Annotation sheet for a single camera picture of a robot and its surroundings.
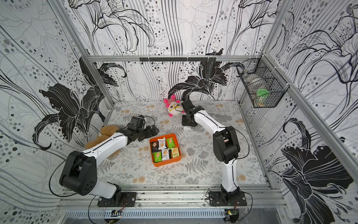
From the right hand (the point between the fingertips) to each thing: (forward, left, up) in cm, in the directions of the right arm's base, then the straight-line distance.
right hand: (188, 121), depth 96 cm
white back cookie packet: (-15, +18, -5) cm, 24 cm away
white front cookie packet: (-22, +15, -5) cm, 27 cm away
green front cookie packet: (-24, +20, -5) cm, 31 cm away
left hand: (-11, +22, +1) cm, 24 cm away
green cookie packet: (-13, +12, -6) cm, 19 cm away
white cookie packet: (-7, +1, +2) cm, 7 cm away
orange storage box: (-14, +21, +2) cm, 26 cm away
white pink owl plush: (+15, +10, -1) cm, 18 cm away
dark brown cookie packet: (-17, +22, -5) cm, 28 cm away
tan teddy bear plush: (-9, +55, +2) cm, 56 cm away
